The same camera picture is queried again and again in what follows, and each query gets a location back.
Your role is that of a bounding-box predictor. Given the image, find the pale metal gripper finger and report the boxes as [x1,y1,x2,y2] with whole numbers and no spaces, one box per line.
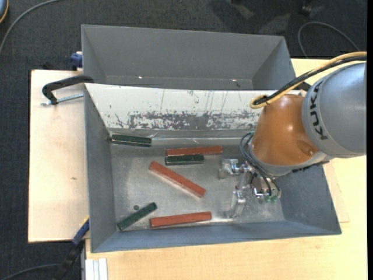
[218,158,243,180]
[223,190,248,219]

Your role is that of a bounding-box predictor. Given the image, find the red-brown flat block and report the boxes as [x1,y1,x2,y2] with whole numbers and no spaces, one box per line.
[166,145,224,158]
[149,211,213,229]
[148,160,207,200]

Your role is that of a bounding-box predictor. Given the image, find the dark green flat block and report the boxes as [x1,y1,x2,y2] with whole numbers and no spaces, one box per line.
[164,153,205,166]
[111,134,153,148]
[117,202,159,232]

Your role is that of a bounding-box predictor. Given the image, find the grey metal bin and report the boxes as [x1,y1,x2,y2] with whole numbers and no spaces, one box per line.
[80,24,342,254]

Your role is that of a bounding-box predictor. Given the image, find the pale wood board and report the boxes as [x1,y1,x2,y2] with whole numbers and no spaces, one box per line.
[27,69,90,243]

